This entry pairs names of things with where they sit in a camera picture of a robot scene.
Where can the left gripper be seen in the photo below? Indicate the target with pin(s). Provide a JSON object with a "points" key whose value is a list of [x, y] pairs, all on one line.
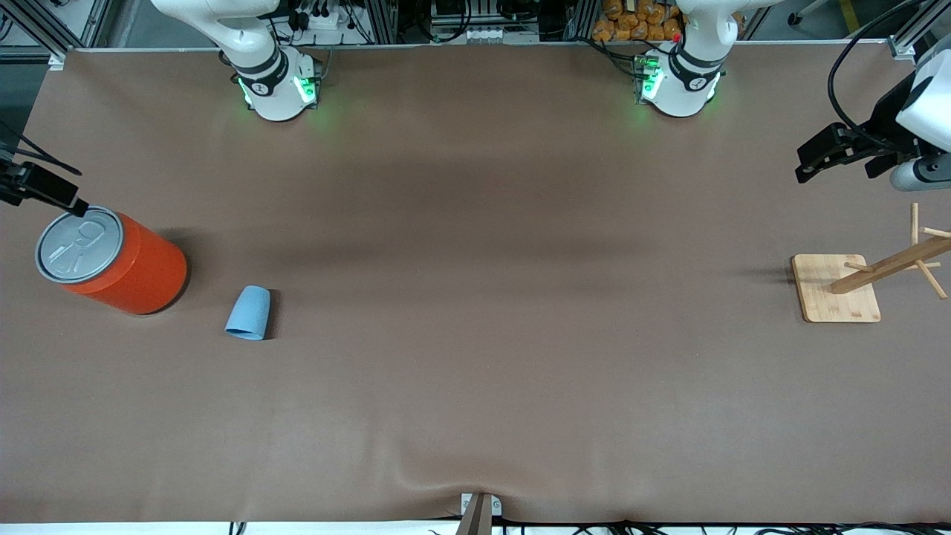
{"points": [[883, 119]]}

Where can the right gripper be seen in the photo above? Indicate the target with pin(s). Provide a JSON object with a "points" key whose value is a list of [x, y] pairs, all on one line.
{"points": [[30, 186]]}

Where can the blue plastic cup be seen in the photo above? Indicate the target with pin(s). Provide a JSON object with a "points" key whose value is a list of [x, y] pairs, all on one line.
{"points": [[249, 316]]}

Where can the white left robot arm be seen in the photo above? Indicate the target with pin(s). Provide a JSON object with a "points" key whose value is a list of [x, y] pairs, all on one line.
{"points": [[680, 89]]}

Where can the orange can with grey lid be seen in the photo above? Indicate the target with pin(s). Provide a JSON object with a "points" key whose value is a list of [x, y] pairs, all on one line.
{"points": [[141, 275]]}

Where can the wooden mug tree stand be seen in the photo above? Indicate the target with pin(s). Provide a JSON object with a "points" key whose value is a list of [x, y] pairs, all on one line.
{"points": [[832, 297]]}

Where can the bag of orange snacks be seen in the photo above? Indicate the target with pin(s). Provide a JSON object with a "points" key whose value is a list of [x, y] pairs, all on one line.
{"points": [[631, 22]]}

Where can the white power strip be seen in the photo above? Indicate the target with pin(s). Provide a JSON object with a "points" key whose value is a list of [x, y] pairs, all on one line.
{"points": [[490, 33]]}

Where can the brown table mat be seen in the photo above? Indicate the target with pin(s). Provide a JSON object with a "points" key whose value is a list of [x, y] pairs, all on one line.
{"points": [[446, 334]]}

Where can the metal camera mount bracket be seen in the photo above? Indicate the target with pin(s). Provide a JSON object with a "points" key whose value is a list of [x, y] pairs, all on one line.
{"points": [[479, 513]]}

